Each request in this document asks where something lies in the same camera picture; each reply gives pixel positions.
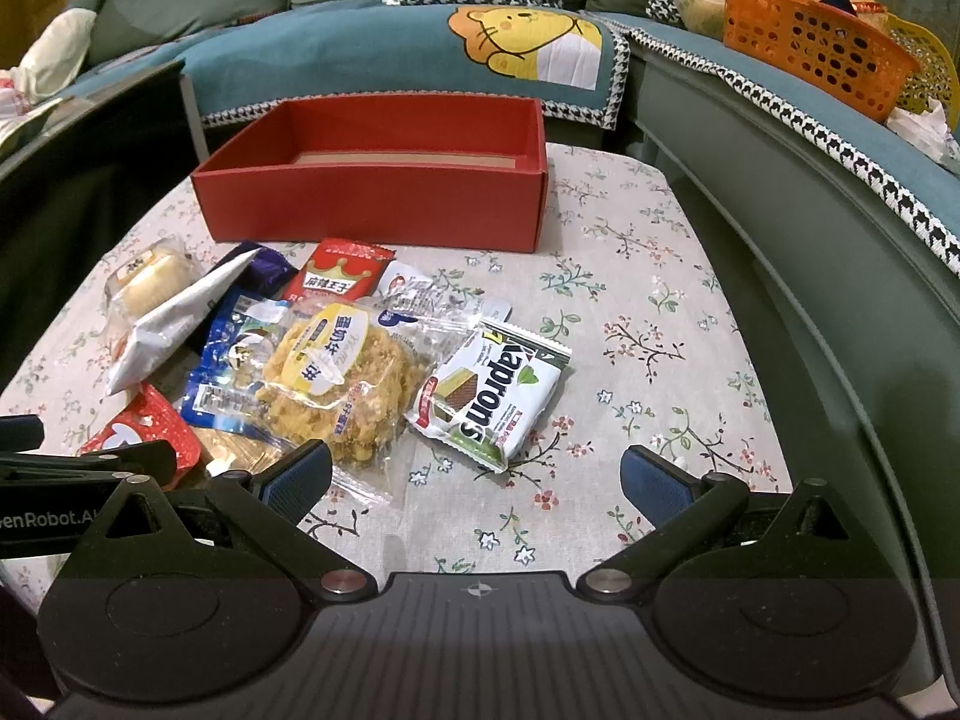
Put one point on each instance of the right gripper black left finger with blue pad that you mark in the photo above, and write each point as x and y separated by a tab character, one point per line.
265	510

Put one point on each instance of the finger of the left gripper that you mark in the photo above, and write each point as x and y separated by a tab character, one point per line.
21	433
155	458

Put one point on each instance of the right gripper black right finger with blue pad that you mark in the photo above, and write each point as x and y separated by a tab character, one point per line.
685	511

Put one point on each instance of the red white small packet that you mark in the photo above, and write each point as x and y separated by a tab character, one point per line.
149	417

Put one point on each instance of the blue white candy packet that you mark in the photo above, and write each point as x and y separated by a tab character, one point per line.
221	393

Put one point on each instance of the white silver snack packet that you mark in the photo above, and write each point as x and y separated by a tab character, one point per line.
163	330

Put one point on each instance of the clear bag yellow crispy snack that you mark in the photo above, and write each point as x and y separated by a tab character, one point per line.
346	372

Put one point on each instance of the clear bun pastry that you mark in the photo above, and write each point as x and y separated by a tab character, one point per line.
150	278

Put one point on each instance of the green white wafer packet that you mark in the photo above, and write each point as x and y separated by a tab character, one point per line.
484	399

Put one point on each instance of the red crown snack packet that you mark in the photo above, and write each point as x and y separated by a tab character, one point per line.
346	269

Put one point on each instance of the gold brown snack packet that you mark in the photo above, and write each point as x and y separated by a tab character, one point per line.
221	452

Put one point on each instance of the dark blue wafer biscuit packet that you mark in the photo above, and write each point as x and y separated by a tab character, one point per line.
266	274

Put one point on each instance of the floral tablecloth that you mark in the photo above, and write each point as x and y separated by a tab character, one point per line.
657	359

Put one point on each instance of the dark side table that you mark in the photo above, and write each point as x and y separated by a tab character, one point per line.
70	195

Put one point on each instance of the green sofa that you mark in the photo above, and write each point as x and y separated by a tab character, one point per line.
849	319

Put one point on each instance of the cream white pillow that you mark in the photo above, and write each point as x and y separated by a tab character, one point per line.
55	58

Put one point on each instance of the red cardboard box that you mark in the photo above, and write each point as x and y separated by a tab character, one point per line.
467	171

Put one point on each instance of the teal houndstooth armrest cover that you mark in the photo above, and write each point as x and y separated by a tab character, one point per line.
922	194

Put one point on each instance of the teal lion sofa cover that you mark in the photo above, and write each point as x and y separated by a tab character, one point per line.
577	67

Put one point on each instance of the orange plastic basket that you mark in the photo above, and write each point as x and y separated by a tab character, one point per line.
825	46

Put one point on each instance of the yellow plastic basket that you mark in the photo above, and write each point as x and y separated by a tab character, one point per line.
936	79

